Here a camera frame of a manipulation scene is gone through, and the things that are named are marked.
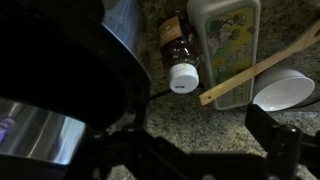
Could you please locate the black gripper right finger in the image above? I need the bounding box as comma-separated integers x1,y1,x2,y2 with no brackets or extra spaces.
245,104,302,166

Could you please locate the dark bottle white cap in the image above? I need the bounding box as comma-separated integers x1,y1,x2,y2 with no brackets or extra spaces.
158,9,200,94

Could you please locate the wooden spatula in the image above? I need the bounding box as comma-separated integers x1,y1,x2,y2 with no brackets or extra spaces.
199,19,320,106

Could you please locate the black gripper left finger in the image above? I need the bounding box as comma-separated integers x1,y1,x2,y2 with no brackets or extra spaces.
134,101,147,131

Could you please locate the empty white bowl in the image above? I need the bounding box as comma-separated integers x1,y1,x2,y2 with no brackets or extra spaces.
252,68,315,111

